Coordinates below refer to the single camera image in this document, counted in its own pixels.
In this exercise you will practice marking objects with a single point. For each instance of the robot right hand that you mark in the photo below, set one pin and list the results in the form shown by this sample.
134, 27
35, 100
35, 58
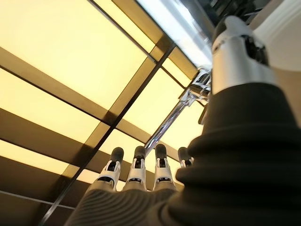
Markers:
235, 164

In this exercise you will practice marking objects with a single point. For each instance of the chrome kitchen faucet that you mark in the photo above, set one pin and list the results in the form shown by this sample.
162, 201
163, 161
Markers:
171, 117

